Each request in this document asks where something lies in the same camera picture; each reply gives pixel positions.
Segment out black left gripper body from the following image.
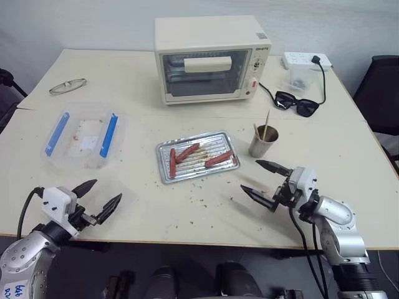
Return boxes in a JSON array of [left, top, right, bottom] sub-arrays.
[[68, 203, 99, 232]]

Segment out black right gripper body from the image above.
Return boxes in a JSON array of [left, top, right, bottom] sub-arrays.
[[271, 175, 302, 214]]

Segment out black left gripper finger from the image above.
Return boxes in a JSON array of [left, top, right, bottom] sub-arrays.
[[95, 192, 123, 224], [72, 179, 99, 198]]

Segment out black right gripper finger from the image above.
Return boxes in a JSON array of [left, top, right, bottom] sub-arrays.
[[239, 184, 277, 214], [255, 159, 294, 177]]

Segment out wooden stick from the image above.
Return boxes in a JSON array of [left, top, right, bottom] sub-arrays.
[[261, 109, 272, 141]]

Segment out metal cup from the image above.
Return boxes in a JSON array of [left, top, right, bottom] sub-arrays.
[[248, 124, 279, 158]]

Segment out clear box with blue clips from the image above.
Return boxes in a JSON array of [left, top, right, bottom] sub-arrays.
[[40, 102, 126, 170]]

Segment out red sausage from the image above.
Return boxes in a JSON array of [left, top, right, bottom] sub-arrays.
[[169, 148, 178, 179], [204, 151, 234, 169], [175, 143, 201, 164]]

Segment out silver metal baking tray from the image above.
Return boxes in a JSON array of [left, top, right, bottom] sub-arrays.
[[155, 131, 242, 185]]

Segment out black sunglasses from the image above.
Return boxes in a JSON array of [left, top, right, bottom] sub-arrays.
[[273, 90, 320, 118]]

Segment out dark brown block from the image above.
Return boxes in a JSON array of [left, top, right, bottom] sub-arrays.
[[105, 270, 135, 299]]

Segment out dark rounded shape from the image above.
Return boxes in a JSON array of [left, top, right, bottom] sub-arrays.
[[145, 265, 179, 299]]

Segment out small clear plastic container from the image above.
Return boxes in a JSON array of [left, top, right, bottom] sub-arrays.
[[287, 66, 315, 93]]

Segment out white power strip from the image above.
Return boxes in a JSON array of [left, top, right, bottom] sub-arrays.
[[282, 51, 333, 73]]

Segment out black office chair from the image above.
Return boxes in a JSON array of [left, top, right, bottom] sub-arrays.
[[353, 55, 399, 176]]

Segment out cream toaster oven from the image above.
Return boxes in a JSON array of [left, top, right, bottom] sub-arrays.
[[153, 15, 273, 107]]

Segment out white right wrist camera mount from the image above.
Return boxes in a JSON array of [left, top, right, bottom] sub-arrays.
[[287, 166, 319, 201]]

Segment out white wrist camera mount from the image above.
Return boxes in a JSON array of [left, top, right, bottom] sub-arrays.
[[287, 166, 319, 201], [42, 186, 79, 238]]

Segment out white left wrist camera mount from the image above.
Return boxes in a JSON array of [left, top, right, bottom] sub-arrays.
[[42, 186, 79, 238]]

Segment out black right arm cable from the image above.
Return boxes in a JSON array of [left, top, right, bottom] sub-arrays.
[[288, 204, 329, 299]]

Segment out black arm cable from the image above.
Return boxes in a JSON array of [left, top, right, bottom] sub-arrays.
[[288, 204, 329, 299], [16, 186, 45, 241]]

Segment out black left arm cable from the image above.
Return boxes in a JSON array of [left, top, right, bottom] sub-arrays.
[[16, 186, 45, 241]]

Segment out black oven power cable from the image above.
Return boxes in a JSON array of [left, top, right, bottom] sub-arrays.
[[258, 55, 328, 105]]

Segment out clear frame eyeglasses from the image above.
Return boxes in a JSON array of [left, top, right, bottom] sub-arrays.
[[48, 78, 89, 95]]

